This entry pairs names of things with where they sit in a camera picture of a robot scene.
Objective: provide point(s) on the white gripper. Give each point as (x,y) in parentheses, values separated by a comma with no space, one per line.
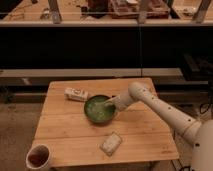
(121,101)

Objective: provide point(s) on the green ceramic bowl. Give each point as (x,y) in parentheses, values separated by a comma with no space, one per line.
(96,111)

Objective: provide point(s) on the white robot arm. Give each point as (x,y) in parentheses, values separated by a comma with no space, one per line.
(196,133)

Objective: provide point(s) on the wooden table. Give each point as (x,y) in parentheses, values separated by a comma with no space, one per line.
(75,141)

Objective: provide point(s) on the white wrapped packet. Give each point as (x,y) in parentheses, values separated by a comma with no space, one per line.
(111,143)

